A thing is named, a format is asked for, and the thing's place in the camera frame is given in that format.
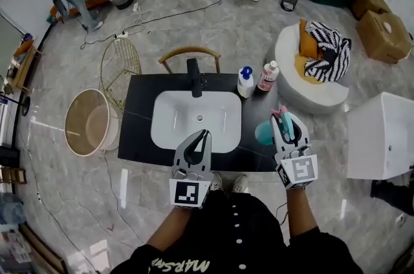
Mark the orange cushion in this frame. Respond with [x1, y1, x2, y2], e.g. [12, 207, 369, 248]
[299, 19, 320, 59]

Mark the white square bathtub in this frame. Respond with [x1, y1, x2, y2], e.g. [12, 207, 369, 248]
[346, 91, 414, 182]

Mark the person's right forearm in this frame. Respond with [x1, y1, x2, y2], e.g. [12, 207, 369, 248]
[286, 187, 321, 238]

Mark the black-topped wooden vanity table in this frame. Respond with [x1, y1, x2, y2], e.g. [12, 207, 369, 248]
[117, 72, 282, 173]

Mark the teal spray bottle pink nozzle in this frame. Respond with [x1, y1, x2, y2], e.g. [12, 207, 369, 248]
[254, 107, 300, 147]

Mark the wooden chair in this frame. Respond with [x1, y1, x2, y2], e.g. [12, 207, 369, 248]
[157, 45, 223, 75]

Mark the black faucet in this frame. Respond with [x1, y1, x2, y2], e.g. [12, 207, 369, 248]
[186, 58, 208, 98]

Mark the large cardboard box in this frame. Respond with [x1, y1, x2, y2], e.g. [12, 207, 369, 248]
[355, 10, 413, 65]

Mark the white round armchair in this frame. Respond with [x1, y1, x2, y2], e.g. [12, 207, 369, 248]
[274, 23, 350, 115]

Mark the round beige tub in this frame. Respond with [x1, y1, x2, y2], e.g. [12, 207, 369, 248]
[63, 88, 120, 157]

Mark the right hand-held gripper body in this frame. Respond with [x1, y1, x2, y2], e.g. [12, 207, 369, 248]
[274, 145, 320, 191]

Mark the person's left shoe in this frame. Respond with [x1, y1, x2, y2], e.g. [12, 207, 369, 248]
[210, 173, 224, 192]

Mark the white pump bottle blue cap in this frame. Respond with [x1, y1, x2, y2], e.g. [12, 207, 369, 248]
[237, 65, 255, 99]

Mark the person's black buttoned shirt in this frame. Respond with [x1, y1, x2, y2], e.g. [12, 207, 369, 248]
[109, 190, 363, 274]

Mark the yellow seat cushion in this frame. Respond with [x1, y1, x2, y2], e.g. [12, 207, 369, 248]
[293, 52, 326, 85]

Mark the gold wire basket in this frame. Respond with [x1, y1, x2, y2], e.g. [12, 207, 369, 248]
[98, 36, 142, 114]

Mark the person's right shoe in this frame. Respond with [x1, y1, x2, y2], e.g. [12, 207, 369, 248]
[231, 174, 249, 195]

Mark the person's left forearm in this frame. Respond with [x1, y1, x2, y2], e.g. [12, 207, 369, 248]
[145, 207, 191, 253]

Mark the pink lotion bottle white cap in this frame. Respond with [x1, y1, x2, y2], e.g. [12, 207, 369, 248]
[256, 60, 279, 93]

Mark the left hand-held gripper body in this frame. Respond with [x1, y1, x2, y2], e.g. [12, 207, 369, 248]
[168, 165, 215, 211]

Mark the black floor fan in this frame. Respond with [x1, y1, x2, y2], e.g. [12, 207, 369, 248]
[0, 74, 32, 117]

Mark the black white striped blanket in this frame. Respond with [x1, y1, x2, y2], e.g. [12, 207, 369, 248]
[303, 21, 352, 83]

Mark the wooden shelf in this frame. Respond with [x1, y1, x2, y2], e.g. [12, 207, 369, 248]
[8, 39, 45, 94]

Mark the white sink basin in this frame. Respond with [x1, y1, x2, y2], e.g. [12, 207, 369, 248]
[150, 90, 243, 154]

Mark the black floor cable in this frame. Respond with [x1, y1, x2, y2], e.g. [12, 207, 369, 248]
[80, 0, 229, 50]

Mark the small wooden crate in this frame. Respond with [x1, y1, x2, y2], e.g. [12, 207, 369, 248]
[0, 167, 27, 185]

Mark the person's shoe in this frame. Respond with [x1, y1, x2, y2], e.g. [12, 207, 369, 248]
[231, 174, 249, 195]
[210, 173, 224, 192]

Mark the small open cardboard box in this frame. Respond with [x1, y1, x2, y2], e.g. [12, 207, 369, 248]
[351, 0, 392, 21]

